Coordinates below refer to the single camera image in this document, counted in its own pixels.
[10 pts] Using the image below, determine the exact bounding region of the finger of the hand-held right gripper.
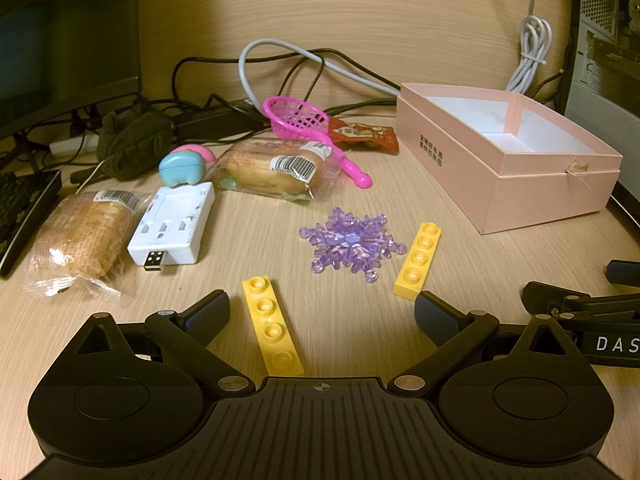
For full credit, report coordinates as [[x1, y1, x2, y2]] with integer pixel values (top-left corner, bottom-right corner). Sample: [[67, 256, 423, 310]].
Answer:
[[604, 259, 640, 282], [521, 281, 640, 322]]

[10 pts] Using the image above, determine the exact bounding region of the blue plastic toy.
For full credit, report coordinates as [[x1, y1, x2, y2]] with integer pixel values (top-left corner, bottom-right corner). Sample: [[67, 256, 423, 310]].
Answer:
[[158, 151, 205, 187]]

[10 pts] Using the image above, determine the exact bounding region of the black keyboard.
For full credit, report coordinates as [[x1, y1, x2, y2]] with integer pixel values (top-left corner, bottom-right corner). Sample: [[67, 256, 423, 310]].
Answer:
[[0, 168, 62, 279]]

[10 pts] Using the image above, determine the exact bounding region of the yellow toy brick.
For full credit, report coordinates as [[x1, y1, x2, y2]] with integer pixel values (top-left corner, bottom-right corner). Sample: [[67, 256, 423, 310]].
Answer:
[[392, 222, 443, 300], [242, 276, 305, 377]]

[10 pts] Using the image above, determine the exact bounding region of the pink toy strainer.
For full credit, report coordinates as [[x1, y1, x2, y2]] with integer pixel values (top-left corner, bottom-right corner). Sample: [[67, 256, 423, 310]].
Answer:
[[263, 96, 374, 190]]

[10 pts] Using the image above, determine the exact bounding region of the computer tower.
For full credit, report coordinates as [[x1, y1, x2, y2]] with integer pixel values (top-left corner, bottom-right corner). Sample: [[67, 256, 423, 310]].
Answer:
[[562, 0, 640, 117]]

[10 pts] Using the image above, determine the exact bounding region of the white power strip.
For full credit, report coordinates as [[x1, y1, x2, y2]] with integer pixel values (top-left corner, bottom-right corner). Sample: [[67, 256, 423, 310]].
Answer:
[[48, 132, 101, 156]]

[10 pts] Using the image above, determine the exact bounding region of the white bundled cable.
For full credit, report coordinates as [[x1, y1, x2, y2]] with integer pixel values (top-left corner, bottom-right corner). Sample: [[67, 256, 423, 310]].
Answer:
[[507, 0, 554, 94]]

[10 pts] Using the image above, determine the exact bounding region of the black cable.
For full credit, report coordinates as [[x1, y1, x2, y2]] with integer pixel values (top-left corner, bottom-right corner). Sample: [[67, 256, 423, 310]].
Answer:
[[172, 49, 401, 113]]

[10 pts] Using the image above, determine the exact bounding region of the bread packet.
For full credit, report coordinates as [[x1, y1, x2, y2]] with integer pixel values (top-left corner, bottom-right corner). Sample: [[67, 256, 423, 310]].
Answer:
[[22, 189, 142, 302], [207, 138, 335, 204]]

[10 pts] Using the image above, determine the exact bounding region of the grey cable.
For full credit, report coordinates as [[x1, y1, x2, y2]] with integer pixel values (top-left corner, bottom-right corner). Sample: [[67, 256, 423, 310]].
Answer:
[[238, 39, 402, 111]]

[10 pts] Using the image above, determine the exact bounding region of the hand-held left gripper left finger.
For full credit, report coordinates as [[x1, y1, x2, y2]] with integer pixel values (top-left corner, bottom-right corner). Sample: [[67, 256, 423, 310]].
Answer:
[[75, 290, 257, 394]]

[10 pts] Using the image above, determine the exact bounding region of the black monitor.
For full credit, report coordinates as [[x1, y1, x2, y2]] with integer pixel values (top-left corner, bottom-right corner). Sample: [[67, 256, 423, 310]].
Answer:
[[0, 0, 144, 142]]

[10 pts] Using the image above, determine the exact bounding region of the white battery charger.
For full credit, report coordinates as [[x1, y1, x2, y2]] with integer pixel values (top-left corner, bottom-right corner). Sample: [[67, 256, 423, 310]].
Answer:
[[127, 182, 216, 275]]

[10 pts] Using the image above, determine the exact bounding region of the purple plastic snowflake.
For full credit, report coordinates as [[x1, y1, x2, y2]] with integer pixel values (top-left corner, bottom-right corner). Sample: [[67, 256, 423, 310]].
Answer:
[[298, 208, 408, 284]]

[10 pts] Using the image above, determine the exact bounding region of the red snack packet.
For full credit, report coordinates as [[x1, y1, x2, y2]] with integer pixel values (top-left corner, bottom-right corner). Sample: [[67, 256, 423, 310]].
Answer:
[[327, 115, 400, 154]]

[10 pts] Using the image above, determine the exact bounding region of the pink cardboard box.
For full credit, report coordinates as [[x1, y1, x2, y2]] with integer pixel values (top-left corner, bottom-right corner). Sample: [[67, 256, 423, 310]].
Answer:
[[396, 82, 622, 235]]

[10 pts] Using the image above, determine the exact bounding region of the black power adapter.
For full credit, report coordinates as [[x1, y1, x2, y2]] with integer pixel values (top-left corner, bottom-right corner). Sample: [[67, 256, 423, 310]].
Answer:
[[174, 93, 266, 141]]

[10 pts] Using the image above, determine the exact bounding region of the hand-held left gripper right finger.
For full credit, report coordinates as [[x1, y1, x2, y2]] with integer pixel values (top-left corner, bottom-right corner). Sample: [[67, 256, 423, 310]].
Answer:
[[388, 290, 582, 394]]

